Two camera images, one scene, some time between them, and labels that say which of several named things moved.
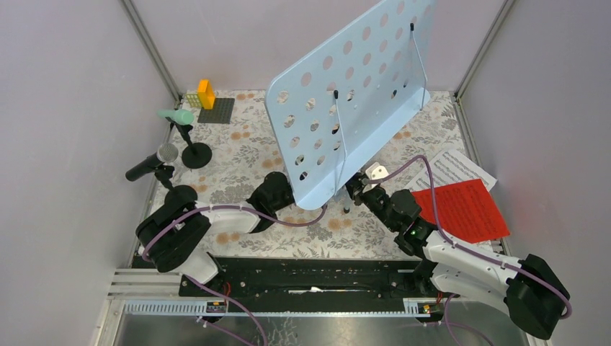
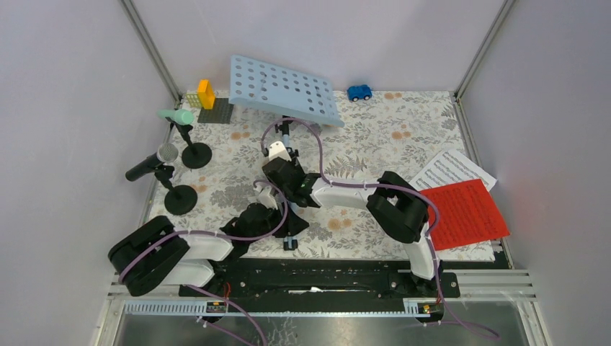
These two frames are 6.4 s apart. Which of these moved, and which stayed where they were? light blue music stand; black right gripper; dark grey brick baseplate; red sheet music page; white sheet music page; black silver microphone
Moved: black right gripper; light blue music stand
Stayed: black silver microphone; white sheet music page; red sheet music page; dark grey brick baseplate
